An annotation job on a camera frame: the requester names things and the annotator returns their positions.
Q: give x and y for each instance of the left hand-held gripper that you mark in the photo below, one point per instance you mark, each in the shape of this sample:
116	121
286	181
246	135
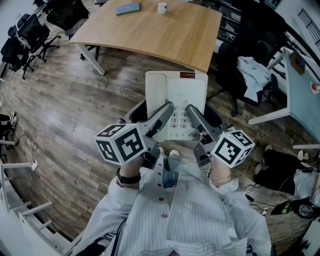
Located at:
125	145

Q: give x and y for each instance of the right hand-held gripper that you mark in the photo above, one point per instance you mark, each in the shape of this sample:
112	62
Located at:
230	150

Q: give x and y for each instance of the white desk telephone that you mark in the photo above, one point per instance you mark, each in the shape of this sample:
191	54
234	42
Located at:
185	85

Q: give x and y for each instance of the person's right forearm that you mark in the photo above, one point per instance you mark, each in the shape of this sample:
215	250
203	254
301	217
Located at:
220	170

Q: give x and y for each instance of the person's left forearm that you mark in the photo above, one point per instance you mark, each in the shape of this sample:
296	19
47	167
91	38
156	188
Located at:
130	167

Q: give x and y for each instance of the black mesh office chair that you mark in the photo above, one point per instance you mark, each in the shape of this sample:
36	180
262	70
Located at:
230	65

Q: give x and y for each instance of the person's left shoe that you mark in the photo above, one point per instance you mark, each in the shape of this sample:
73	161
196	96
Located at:
161	150

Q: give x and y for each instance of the person's shoe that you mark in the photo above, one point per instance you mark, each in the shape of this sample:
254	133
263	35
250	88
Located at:
161	150
174	153

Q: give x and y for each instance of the person's right shoe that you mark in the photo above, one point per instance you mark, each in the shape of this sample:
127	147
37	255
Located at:
174	153

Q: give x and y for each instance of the crumpled pale shirt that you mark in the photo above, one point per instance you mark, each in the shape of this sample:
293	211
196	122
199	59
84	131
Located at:
255	77

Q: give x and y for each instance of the person's blue jeans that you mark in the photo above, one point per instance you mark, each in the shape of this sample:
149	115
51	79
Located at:
171	177

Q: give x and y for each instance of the black wristband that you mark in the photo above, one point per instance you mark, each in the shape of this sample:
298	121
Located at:
127	179

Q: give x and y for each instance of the person's striped white shirt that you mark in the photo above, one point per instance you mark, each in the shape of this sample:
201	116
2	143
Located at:
195	212

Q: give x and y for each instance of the brown box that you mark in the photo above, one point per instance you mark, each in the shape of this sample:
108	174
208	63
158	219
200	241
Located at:
297	62

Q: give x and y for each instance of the white power strip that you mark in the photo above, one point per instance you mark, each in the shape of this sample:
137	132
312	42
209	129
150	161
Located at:
34	165
264	211

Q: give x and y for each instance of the white enamel mug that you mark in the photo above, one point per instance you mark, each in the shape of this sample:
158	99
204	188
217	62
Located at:
162	8

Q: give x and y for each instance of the blue notebook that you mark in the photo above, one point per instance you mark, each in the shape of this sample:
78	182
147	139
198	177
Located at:
128	8

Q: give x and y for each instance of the red round object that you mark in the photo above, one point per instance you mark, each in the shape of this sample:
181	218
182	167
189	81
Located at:
314	87

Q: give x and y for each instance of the black and green bag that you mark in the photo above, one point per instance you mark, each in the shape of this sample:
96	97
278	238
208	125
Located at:
282	208

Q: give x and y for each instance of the black railing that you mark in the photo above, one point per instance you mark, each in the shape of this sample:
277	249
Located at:
298	37

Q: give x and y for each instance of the white shelf frame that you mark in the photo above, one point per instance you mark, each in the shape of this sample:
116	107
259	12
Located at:
10	225

